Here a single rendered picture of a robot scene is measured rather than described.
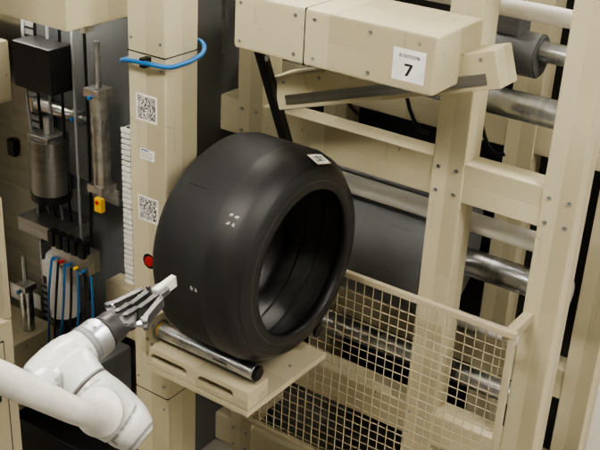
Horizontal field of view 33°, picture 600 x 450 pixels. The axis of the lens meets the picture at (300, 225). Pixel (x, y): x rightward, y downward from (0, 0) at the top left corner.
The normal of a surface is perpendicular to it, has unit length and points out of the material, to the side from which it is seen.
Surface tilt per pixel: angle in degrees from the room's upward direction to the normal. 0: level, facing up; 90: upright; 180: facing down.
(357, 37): 90
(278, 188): 47
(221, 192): 39
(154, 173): 90
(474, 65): 90
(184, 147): 90
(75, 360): 32
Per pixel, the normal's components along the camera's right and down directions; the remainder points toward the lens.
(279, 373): 0.05, -0.90
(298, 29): -0.58, 0.33
